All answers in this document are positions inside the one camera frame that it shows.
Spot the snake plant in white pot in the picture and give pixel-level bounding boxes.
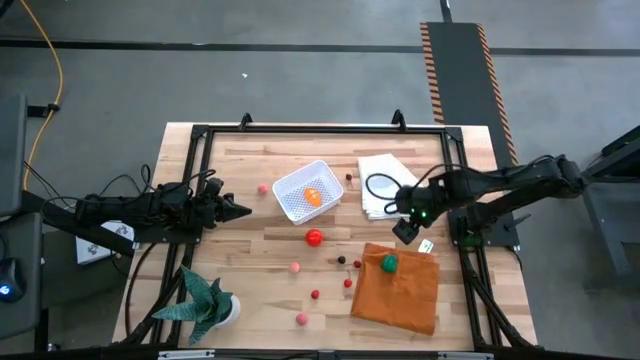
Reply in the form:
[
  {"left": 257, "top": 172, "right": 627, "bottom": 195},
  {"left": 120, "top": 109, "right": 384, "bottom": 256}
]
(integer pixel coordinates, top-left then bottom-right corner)
[{"left": 151, "top": 264, "right": 242, "bottom": 347}]

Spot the yellow cable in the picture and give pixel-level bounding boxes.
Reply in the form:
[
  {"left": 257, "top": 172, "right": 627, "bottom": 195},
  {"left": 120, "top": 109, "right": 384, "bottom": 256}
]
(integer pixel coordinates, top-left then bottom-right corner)
[{"left": 19, "top": 0, "right": 65, "bottom": 191}]

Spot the black computer mouse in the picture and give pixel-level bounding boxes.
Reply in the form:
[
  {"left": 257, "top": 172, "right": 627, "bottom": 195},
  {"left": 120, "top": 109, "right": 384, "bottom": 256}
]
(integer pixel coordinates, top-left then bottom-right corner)
[{"left": 0, "top": 257, "right": 26, "bottom": 304}]

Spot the dark grey panel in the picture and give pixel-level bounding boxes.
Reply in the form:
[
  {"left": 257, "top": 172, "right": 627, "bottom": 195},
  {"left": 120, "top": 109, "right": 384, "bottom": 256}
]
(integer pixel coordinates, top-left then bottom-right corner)
[{"left": 0, "top": 93, "right": 29, "bottom": 217}]

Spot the black striped floor cable ramp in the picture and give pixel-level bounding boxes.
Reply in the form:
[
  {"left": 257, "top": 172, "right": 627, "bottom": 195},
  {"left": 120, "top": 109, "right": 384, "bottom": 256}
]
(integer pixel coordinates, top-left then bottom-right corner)
[{"left": 418, "top": 20, "right": 520, "bottom": 166}]

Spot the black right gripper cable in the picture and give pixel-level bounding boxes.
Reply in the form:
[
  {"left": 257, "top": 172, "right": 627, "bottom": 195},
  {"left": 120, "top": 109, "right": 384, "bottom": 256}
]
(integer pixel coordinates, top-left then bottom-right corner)
[{"left": 365, "top": 162, "right": 466, "bottom": 216}]

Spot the dark grey equipment stand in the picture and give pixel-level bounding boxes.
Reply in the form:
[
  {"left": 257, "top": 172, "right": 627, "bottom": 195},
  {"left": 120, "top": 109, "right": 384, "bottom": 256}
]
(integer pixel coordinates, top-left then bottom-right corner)
[{"left": 582, "top": 124, "right": 640, "bottom": 291}]

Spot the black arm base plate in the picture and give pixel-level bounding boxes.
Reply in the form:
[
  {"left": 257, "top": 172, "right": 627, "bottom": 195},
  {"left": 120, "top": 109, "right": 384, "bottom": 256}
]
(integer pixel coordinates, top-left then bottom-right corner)
[
  {"left": 132, "top": 227, "right": 204, "bottom": 246},
  {"left": 447, "top": 207, "right": 521, "bottom": 250}
]

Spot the white perforated plastic basket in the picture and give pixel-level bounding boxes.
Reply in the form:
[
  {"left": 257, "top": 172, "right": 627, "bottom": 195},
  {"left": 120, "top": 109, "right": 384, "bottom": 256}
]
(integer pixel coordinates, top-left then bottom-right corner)
[{"left": 271, "top": 159, "right": 345, "bottom": 226}]

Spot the orange toy bell pepper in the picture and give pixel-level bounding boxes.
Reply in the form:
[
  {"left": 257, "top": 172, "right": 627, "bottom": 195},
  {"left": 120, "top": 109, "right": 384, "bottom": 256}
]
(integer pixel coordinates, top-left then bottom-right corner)
[{"left": 303, "top": 186, "right": 324, "bottom": 209}]

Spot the dark grey desk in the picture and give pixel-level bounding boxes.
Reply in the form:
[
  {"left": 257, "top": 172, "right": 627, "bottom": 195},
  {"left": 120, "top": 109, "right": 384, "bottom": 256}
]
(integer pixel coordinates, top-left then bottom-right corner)
[{"left": 0, "top": 212, "right": 46, "bottom": 341}]

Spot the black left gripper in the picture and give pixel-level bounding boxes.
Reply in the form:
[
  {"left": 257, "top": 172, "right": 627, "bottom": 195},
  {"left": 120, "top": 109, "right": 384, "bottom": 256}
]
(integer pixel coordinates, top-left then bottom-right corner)
[{"left": 187, "top": 192, "right": 253, "bottom": 230}]

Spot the orange cloth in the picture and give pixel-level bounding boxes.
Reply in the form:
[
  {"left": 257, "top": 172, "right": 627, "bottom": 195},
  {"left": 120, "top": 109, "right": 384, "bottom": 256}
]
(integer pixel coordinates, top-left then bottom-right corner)
[{"left": 350, "top": 242, "right": 441, "bottom": 337}]

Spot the black aluminium table frame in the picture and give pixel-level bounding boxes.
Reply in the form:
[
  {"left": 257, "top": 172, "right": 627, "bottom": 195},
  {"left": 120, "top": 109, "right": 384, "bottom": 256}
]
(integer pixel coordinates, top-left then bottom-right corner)
[{"left": 112, "top": 110, "right": 539, "bottom": 351}]

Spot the white cloth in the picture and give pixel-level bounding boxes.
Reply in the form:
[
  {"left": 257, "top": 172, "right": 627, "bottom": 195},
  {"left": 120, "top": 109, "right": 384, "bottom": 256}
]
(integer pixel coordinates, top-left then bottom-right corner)
[{"left": 357, "top": 153, "right": 421, "bottom": 221}]

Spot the white box with markers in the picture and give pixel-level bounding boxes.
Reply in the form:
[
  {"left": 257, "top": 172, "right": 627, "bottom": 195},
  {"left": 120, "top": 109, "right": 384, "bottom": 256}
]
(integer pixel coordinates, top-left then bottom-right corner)
[{"left": 74, "top": 219, "right": 136, "bottom": 266}]

